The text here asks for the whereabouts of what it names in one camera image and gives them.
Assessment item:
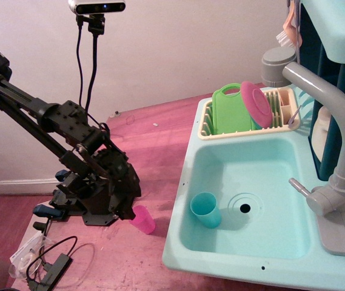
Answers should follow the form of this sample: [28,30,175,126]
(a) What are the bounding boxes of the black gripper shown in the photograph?
[98,151,141,220]

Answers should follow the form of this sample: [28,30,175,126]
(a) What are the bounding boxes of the pink plastic cup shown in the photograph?
[129,205,156,235]

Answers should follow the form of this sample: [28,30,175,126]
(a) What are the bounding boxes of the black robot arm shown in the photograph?
[0,53,141,226]

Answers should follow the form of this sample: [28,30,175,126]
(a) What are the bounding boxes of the teal plastic cup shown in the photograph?
[190,192,221,229]

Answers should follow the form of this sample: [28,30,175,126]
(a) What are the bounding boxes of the teal toy sink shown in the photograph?
[162,86,345,290]

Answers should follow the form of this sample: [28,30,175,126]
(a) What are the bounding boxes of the blue table clamp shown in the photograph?
[33,204,65,221]

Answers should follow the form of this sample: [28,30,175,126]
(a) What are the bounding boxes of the black usb hub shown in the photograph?
[28,254,73,291]

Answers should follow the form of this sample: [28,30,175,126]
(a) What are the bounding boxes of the green cutting board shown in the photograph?
[212,83,256,135]

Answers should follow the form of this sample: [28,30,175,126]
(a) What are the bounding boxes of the clear plastic bag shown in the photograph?
[8,232,53,279]

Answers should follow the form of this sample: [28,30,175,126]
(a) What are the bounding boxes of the teal plate behind pink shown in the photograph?
[250,118,263,130]

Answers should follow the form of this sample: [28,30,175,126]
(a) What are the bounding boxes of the pink plastic plate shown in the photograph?
[240,81,272,129]

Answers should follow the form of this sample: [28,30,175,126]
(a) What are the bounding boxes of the cream dish rack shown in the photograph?
[198,87,300,141]

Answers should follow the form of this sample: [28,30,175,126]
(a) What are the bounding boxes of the purple toy utensil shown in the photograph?
[288,105,301,126]

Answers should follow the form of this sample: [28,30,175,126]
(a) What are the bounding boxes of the grey toy faucet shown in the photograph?
[261,47,345,256]

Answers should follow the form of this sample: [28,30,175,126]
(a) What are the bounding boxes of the white dish brush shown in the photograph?
[276,26,296,48]

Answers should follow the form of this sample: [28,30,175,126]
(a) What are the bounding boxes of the black camera cable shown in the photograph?
[75,15,99,113]

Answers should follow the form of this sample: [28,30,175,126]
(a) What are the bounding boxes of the silver depth camera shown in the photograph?
[68,0,126,15]

